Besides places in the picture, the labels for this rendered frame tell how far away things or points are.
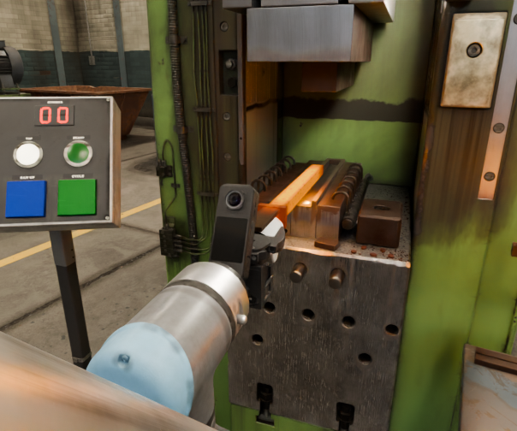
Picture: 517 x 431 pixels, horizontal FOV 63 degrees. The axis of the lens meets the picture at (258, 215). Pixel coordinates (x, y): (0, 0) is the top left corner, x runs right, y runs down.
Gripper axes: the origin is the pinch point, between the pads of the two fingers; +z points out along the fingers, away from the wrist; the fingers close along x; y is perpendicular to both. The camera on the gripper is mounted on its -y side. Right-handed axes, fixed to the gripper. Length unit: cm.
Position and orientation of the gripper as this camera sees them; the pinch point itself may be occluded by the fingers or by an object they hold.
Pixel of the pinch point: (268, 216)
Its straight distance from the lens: 64.6
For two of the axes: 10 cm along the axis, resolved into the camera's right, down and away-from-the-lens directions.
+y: 0.0, 9.3, 3.6
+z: 3.2, -3.4, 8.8
